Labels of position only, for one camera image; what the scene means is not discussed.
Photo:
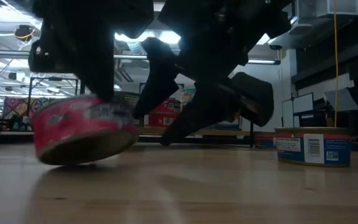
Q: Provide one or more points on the blue red tuna can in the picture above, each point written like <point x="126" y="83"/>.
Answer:
<point x="228" y="126"/>
<point x="337" y="149"/>
<point x="264" y="140"/>

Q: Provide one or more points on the long light bar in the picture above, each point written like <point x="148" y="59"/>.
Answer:
<point x="259" y="61"/>

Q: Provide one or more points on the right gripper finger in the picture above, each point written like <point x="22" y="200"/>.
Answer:
<point x="160" y="68"/>
<point x="228" y="99"/>

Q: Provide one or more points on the white panel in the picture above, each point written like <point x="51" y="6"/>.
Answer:
<point x="287" y="116"/>

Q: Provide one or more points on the black ceiling device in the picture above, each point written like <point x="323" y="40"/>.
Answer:
<point x="24" y="32"/>

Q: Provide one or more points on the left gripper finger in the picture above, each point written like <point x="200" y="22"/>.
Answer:
<point x="99" y="85"/>

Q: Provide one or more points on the grey angled panel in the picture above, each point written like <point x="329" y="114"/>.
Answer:
<point x="340" y="99"/>

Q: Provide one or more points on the black table frame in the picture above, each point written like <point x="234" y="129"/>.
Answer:
<point x="5" y="138"/>

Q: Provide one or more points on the black metal rack frame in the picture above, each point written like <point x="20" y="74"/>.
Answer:
<point x="30" y="93"/>

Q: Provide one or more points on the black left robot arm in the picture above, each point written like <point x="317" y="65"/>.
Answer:
<point x="104" y="9"/>

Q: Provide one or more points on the white screen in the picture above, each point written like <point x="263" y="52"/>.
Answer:
<point x="303" y="102"/>

